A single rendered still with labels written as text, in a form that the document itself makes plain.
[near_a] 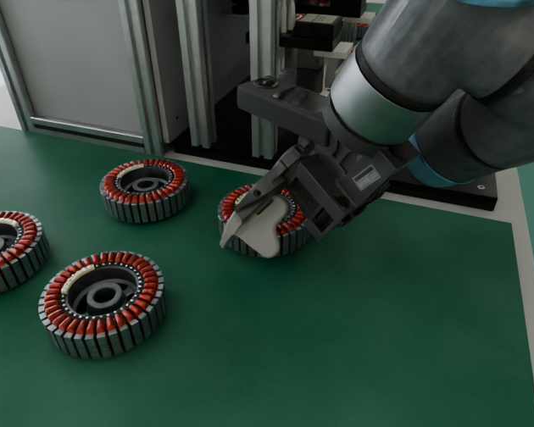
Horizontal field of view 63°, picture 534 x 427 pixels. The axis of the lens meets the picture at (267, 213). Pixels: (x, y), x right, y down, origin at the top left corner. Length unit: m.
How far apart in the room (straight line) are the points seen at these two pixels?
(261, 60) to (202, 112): 0.12
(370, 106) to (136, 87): 0.43
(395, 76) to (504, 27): 0.07
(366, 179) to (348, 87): 0.08
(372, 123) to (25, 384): 0.35
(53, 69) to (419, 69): 0.60
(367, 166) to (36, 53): 0.58
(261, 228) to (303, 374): 0.14
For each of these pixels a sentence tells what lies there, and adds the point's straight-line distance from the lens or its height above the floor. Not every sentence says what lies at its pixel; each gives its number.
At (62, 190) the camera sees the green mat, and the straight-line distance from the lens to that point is 0.67.
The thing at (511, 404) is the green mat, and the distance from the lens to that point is 0.44.
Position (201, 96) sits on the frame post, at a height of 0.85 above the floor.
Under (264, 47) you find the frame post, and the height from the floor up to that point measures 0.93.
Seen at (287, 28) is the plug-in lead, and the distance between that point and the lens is 0.78.
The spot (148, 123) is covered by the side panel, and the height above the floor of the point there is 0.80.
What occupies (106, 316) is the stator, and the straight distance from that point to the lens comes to 0.42.
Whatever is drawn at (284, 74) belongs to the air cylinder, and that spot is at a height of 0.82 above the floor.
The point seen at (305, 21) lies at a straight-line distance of 0.75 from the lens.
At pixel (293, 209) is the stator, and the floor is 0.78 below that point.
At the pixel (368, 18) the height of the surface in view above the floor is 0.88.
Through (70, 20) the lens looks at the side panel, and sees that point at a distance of 0.73.
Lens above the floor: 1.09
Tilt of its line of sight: 36 degrees down
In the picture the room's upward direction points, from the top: straight up
